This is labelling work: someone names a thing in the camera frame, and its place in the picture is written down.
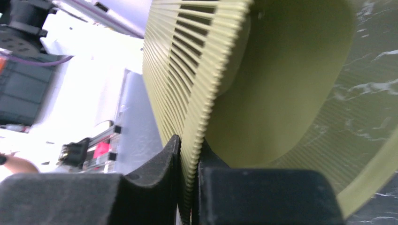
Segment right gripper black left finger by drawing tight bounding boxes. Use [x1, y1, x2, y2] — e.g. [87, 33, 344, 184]
[0, 135, 181, 225]

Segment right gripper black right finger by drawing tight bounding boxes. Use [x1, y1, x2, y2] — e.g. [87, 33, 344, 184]
[192, 142, 344, 225]

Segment olive green slatted bin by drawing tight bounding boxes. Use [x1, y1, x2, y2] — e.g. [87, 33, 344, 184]
[143, 0, 398, 225]

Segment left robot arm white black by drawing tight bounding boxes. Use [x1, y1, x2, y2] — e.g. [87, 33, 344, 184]
[0, 0, 57, 57]

